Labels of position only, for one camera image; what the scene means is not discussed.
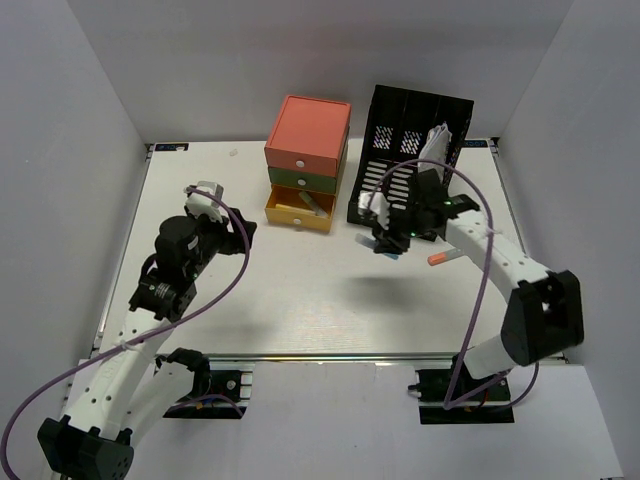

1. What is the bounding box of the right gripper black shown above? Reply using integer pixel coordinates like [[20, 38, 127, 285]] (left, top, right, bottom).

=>
[[373, 205, 428, 255]]

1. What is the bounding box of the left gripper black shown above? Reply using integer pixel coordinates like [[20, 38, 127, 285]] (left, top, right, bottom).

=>
[[185, 202, 258, 279]]

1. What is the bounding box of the pastel blue highlighter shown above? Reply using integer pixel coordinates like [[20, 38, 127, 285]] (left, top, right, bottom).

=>
[[355, 233, 399, 260]]

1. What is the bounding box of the pastel orange highlighter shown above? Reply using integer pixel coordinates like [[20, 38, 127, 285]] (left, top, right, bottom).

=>
[[427, 248, 464, 266]]

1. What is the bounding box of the pastel yellow highlighter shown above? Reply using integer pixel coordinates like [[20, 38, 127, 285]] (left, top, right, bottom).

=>
[[274, 203, 316, 216]]

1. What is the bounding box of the white spiral notebook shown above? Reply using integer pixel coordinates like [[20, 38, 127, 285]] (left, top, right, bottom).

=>
[[418, 122, 452, 180]]

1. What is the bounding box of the pastel purple highlighter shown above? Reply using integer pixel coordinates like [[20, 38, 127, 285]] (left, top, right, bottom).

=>
[[299, 191, 328, 218]]

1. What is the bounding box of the green drawer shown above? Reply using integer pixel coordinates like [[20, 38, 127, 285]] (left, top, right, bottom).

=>
[[265, 149, 346, 195]]

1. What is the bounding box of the orange top drawer box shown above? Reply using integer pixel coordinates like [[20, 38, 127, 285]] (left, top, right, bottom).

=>
[[264, 95, 351, 177]]

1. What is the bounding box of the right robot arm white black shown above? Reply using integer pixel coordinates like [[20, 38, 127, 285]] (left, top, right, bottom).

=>
[[358, 169, 584, 399]]

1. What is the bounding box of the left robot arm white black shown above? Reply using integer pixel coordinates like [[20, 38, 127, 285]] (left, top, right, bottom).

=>
[[37, 209, 257, 479]]

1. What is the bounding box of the black file organizer rack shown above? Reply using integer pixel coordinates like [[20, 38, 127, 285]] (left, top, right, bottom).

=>
[[347, 84, 474, 227]]

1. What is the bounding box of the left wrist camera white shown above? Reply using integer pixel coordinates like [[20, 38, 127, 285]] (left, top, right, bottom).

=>
[[184, 181, 224, 223]]

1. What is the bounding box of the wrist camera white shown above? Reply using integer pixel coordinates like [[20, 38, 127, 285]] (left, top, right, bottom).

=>
[[357, 190, 390, 230], [184, 181, 224, 223]]

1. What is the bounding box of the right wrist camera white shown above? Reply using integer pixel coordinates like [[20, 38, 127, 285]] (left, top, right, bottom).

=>
[[357, 190, 390, 230]]

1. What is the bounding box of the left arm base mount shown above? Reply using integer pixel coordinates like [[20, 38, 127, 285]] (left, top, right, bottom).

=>
[[154, 351, 253, 420]]

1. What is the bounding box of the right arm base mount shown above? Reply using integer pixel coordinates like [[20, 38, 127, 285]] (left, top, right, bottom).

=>
[[408, 364, 516, 426]]

